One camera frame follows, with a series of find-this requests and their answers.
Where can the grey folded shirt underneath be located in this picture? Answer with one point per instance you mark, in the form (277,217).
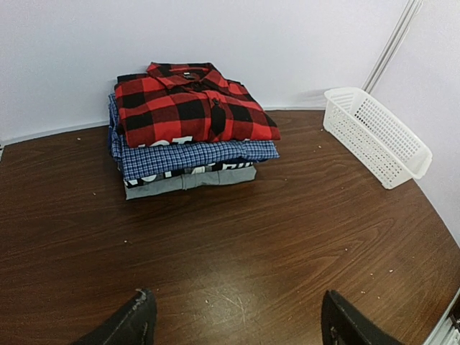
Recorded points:
(191,181)

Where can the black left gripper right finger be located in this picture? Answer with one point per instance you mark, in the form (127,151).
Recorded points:
(342,323)

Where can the white plastic basket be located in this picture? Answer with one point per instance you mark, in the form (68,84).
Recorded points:
(375,136)

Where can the front aluminium frame rail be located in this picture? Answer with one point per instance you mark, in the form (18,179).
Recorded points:
(446,331)

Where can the blue checked folded shirt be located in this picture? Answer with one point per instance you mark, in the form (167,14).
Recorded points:
(136,163)

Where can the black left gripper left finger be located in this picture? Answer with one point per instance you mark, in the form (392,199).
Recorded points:
(133,323)

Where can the red black plaid shirt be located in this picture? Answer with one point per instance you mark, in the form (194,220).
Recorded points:
(189,103)

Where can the right aluminium corner post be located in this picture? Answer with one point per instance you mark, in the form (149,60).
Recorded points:
(390,49)

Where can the black white print folded shirt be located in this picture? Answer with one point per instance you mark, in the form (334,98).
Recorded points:
(213,167)

